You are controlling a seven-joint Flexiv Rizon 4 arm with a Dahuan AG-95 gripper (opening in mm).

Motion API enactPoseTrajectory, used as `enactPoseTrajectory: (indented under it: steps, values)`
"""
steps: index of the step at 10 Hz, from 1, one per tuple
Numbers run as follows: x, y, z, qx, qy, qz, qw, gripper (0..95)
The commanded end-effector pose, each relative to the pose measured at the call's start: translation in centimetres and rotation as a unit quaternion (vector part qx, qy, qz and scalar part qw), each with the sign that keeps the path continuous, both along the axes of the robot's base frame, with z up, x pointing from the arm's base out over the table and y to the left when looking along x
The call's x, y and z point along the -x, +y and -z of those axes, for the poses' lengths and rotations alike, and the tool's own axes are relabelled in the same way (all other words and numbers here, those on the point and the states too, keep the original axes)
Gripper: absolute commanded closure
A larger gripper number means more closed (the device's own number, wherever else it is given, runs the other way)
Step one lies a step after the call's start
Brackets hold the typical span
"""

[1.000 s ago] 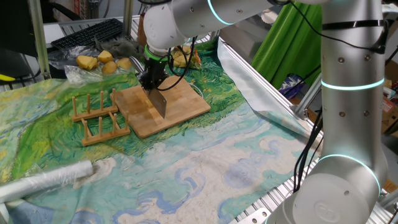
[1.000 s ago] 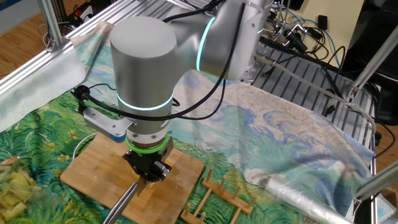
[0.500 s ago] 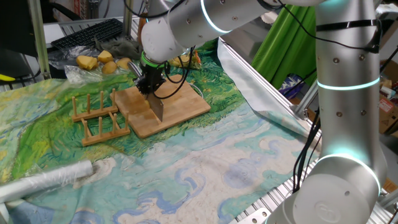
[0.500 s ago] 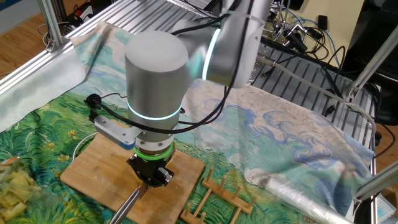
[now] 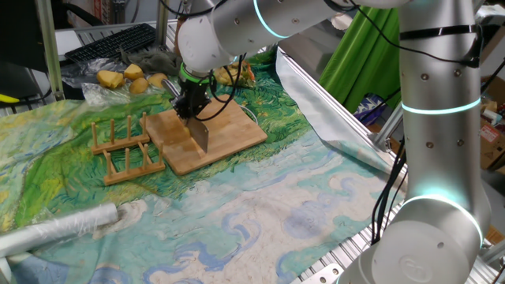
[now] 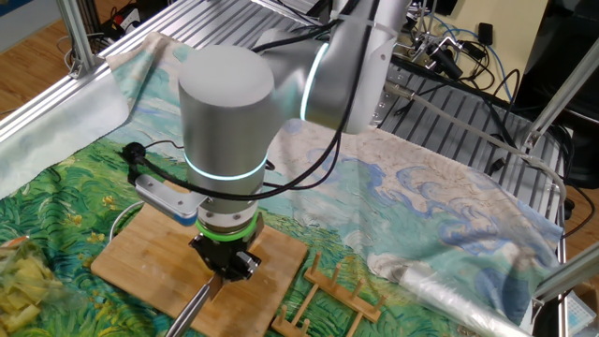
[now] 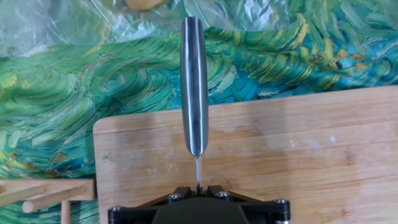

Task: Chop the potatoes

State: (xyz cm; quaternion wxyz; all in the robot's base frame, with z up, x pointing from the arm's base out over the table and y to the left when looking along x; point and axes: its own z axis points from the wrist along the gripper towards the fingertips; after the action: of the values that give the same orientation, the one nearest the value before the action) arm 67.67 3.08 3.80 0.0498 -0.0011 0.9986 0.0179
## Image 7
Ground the wooden peg rack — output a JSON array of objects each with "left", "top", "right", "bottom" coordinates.
[{"left": 0, "top": 179, "right": 97, "bottom": 224}]

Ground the painted landscape tablecloth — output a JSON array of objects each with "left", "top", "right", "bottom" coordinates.
[{"left": 0, "top": 0, "right": 398, "bottom": 224}]

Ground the wooden cutting board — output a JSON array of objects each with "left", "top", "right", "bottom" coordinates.
[{"left": 92, "top": 85, "right": 398, "bottom": 224}]

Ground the clear plastic bag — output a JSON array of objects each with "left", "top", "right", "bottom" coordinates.
[{"left": 0, "top": 0, "right": 292, "bottom": 57}]

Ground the whole potato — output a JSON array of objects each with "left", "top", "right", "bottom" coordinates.
[{"left": 124, "top": 0, "right": 165, "bottom": 12}]

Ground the steel kitchen knife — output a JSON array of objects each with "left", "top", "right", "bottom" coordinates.
[{"left": 180, "top": 16, "right": 210, "bottom": 194}]

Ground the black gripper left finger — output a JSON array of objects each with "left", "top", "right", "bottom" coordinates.
[{"left": 108, "top": 185, "right": 198, "bottom": 224}]

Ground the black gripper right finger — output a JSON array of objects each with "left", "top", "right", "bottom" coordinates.
[{"left": 199, "top": 185, "right": 292, "bottom": 224}]

